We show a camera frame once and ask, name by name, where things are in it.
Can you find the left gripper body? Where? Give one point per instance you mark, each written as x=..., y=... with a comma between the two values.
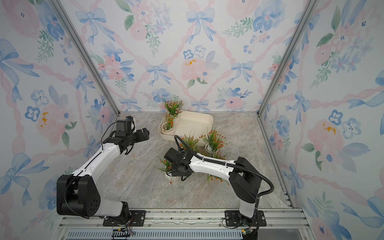
x=138, y=136

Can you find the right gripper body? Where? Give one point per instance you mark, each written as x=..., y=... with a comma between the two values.
x=171, y=154

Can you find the orange flowered potted gypsophila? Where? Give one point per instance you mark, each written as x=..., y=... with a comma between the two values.
x=168, y=126

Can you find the pink flowered potted gypsophila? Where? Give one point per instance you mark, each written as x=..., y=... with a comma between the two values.
x=174, y=108

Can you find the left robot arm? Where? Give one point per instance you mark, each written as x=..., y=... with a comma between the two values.
x=77, y=193

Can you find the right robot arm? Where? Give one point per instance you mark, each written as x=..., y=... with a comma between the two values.
x=243, y=178

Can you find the cream plastic storage box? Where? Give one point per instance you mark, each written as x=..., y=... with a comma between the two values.
x=191, y=124

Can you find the large pink flowered potted plant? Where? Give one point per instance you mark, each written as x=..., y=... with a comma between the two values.
x=217, y=155

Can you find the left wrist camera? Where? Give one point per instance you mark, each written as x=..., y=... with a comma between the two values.
x=125, y=127

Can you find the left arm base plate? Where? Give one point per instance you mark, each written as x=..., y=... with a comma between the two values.
x=134, y=218

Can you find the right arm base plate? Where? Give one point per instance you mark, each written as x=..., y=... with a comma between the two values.
x=235, y=219

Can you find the aluminium rail frame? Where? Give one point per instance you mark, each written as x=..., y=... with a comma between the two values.
x=190, y=224

